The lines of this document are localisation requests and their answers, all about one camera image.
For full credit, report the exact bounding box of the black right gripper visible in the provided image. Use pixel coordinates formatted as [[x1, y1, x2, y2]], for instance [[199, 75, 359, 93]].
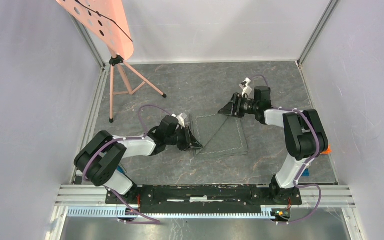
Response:
[[218, 92, 259, 119]]

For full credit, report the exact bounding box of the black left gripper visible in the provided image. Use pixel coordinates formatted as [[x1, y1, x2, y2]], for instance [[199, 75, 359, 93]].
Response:
[[165, 125, 203, 152]]

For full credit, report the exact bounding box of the grey cloth napkin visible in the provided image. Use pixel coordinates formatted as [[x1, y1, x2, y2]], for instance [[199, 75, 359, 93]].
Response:
[[192, 113, 248, 160]]

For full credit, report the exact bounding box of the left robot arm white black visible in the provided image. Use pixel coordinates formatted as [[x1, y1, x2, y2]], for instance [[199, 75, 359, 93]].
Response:
[[73, 115, 203, 204]]

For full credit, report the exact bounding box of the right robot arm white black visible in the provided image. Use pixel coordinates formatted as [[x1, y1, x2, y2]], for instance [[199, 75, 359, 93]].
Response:
[[218, 86, 329, 204]]

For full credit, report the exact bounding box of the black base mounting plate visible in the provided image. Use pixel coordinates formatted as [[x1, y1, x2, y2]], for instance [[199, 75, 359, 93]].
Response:
[[122, 184, 303, 214]]

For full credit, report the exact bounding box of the blue flat toy plate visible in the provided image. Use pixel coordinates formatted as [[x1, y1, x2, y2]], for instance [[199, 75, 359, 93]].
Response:
[[301, 168, 310, 177]]

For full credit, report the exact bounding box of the orange toy piece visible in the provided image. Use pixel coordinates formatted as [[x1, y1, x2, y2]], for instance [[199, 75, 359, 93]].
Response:
[[320, 144, 332, 155]]

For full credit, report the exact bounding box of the pink music stand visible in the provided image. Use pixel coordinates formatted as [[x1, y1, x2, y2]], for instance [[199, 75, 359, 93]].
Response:
[[57, 0, 167, 123]]

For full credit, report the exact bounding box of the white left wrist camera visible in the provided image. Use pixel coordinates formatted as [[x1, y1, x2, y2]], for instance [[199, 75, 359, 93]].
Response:
[[175, 112, 188, 128]]

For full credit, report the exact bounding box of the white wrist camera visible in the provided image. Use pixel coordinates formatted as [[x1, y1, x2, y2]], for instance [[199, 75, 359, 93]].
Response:
[[175, 112, 188, 128], [239, 77, 253, 98]]

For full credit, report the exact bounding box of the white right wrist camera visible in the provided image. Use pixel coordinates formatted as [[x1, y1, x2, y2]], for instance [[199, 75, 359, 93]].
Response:
[[239, 77, 253, 98]]

